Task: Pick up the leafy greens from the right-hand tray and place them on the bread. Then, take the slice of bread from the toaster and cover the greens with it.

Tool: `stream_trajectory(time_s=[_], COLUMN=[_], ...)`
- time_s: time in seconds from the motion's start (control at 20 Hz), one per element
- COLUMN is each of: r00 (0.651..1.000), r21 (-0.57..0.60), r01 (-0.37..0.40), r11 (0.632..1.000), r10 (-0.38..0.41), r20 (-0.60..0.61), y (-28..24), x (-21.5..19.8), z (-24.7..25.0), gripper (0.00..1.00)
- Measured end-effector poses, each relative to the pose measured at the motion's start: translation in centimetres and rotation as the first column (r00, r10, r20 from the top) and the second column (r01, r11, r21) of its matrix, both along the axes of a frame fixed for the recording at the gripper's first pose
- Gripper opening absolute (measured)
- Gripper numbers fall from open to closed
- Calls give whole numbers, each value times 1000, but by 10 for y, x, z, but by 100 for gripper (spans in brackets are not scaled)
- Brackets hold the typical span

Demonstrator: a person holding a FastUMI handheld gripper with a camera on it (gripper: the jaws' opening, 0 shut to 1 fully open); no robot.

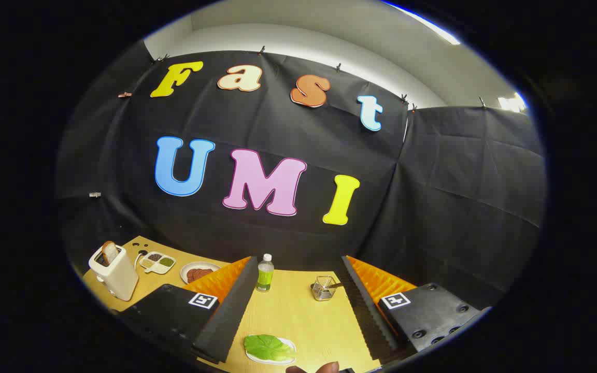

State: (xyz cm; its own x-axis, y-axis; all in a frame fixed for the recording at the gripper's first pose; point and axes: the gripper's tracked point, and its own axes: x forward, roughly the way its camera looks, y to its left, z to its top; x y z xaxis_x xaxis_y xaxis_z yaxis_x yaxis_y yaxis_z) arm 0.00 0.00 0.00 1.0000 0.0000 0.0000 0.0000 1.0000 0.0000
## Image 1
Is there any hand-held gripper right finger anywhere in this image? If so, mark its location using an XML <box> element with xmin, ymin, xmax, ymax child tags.
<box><xmin>340</xmin><ymin>255</ymin><xmax>492</xmax><ymax>364</ymax></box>

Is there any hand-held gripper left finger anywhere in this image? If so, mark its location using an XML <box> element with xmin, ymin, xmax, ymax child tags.
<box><xmin>109</xmin><ymin>255</ymin><xmax>259</xmax><ymax>365</ymax></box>

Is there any green lettuce leaf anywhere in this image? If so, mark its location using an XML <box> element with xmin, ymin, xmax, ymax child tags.
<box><xmin>244</xmin><ymin>334</ymin><xmax>297</xmax><ymax>362</ymax></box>

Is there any green label plastic bottle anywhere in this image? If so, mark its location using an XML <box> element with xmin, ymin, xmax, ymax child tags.
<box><xmin>255</xmin><ymin>253</ymin><xmax>275</xmax><ymax>293</ymax></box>

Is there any square white plate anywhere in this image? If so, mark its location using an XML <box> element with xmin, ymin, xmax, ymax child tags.
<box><xmin>246</xmin><ymin>337</ymin><xmax>297</xmax><ymax>365</ymax></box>

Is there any round white plate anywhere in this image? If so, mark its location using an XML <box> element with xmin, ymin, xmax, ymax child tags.
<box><xmin>180</xmin><ymin>261</ymin><xmax>221</xmax><ymax>284</ymax></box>

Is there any white divided condiment dish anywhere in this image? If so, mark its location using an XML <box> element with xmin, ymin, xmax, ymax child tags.
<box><xmin>139</xmin><ymin>251</ymin><xmax>176</xmax><ymax>275</ymax></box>

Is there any white toaster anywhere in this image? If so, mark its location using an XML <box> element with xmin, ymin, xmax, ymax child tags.
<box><xmin>88</xmin><ymin>243</ymin><xmax>139</xmax><ymax>302</ymax></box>

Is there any black backdrop cloth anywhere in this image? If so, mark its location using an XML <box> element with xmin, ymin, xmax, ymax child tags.
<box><xmin>55</xmin><ymin>39</ymin><xmax>547</xmax><ymax>311</ymax></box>

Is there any wire utensil holder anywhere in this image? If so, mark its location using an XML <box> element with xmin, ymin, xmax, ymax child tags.
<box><xmin>310</xmin><ymin>276</ymin><xmax>337</xmax><ymax>302</ymax></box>

